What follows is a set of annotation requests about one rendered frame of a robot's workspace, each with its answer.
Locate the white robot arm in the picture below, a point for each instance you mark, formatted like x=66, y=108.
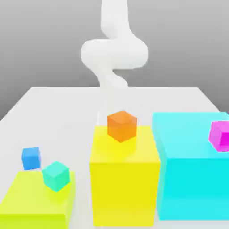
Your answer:
x=114, y=53

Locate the small orange cube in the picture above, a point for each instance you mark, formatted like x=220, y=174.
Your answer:
x=122, y=126

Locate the small teal cube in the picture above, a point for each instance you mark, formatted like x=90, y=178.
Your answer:
x=56, y=176

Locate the small blue cube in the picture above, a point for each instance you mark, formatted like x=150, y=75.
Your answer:
x=31, y=158

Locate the small magenta cube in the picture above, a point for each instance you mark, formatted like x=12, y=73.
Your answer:
x=219, y=136

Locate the large yellow box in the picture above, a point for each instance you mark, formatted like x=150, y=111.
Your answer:
x=123, y=182

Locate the large cyan box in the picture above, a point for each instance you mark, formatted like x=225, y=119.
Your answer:
x=193, y=171

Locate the large lime box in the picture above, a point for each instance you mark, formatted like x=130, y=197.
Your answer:
x=34, y=202

